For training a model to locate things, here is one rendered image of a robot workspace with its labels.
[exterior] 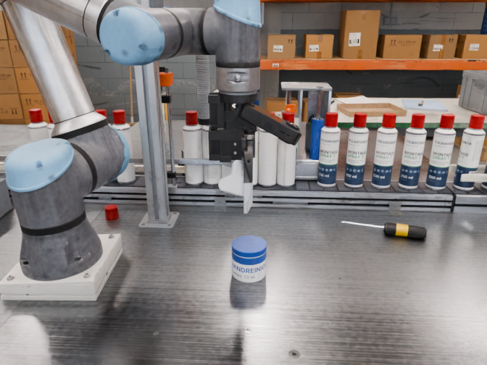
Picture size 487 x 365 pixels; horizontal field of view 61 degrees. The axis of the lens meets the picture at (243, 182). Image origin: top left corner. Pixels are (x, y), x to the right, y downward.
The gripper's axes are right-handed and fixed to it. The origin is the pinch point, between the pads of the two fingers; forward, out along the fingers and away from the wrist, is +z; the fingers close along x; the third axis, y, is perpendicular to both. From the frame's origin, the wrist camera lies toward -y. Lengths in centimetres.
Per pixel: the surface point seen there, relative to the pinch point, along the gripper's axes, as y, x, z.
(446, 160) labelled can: -52, -32, 3
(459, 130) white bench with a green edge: -117, -152, 25
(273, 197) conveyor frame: -6.8, -32.2, 13.9
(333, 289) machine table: -16.4, 5.3, 16.9
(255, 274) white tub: -1.3, 3.3, 15.1
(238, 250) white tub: 2.0, 2.6, 9.9
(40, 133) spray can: 58, -38, -2
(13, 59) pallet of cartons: 223, -331, 4
